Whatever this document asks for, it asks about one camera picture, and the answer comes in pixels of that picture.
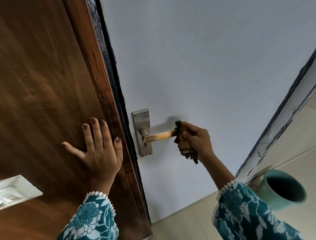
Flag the person's right hand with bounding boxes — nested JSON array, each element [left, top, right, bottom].
[[174, 122, 214, 164]]

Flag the person's left hand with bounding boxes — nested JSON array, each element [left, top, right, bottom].
[[61, 118, 123, 189]]

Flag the brown cleaning cloth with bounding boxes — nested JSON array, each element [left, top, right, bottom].
[[175, 120, 199, 165]]

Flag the person's left forearm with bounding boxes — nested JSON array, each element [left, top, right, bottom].
[[57, 179, 120, 240]]

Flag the person's right forearm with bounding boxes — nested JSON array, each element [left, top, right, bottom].
[[198, 153, 304, 240]]

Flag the pale grey door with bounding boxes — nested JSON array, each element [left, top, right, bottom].
[[100, 0, 316, 224]]

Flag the brown wooden panel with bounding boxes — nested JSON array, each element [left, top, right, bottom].
[[0, 0, 153, 240]]

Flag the teal bucket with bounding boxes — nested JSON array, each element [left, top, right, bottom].
[[257, 169, 307, 212]]

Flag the metal door handle lever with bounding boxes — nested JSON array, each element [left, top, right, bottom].
[[140, 129, 179, 144]]

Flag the metal handle backplate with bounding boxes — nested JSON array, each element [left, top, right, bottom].
[[131, 108, 152, 158]]

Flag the white switch plate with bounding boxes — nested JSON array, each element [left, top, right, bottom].
[[0, 175, 44, 211]]

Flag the peeling white door frame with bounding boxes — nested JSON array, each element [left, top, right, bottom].
[[235, 48, 316, 184]]

